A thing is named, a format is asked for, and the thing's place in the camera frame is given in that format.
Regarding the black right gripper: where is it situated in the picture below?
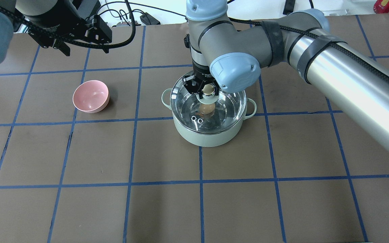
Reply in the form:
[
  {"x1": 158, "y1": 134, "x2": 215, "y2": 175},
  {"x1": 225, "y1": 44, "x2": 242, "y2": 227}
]
[{"x1": 182, "y1": 66, "x2": 220, "y2": 98}]

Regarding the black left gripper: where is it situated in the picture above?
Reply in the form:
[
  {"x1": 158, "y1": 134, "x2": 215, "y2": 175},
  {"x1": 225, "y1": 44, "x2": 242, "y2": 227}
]
[{"x1": 28, "y1": 10, "x2": 112, "y2": 56}]

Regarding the glass pot lid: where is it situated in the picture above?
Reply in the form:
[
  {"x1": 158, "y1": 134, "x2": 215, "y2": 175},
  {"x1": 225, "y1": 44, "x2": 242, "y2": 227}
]
[{"x1": 168, "y1": 77, "x2": 248, "y2": 134}]

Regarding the pale green cooking pot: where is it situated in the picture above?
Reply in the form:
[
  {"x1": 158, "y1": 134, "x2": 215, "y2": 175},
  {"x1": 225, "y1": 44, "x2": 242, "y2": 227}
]
[{"x1": 161, "y1": 71, "x2": 257, "y2": 147}]

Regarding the brown egg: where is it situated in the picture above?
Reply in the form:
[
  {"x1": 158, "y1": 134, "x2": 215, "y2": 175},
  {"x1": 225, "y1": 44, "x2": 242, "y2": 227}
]
[{"x1": 199, "y1": 103, "x2": 215, "y2": 115}]

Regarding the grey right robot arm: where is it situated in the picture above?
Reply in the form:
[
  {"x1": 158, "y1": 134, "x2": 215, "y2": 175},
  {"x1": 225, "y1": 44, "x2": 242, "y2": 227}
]
[{"x1": 183, "y1": 0, "x2": 389, "y2": 151}]

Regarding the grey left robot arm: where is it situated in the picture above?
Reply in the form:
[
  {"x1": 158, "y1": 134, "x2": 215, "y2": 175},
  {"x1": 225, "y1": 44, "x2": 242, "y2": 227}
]
[{"x1": 0, "y1": 0, "x2": 112, "y2": 64}]

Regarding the pink bowl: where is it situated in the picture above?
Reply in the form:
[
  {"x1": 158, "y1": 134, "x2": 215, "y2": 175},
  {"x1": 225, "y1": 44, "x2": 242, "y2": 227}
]
[{"x1": 72, "y1": 80, "x2": 110, "y2": 113}]

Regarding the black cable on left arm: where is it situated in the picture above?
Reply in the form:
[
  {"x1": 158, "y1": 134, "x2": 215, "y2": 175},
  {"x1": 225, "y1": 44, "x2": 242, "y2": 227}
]
[{"x1": 0, "y1": 0, "x2": 137, "y2": 48}]

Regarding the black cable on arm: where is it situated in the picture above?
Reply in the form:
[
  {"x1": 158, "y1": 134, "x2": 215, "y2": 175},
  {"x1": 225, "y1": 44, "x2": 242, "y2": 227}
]
[
  {"x1": 228, "y1": 17, "x2": 389, "y2": 96},
  {"x1": 0, "y1": 0, "x2": 137, "y2": 48}
]

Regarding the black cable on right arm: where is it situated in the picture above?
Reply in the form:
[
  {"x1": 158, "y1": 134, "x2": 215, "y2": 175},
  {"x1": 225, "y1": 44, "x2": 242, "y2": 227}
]
[{"x1": 228, "y1": 17, "x2": 389, "y2": 96}]

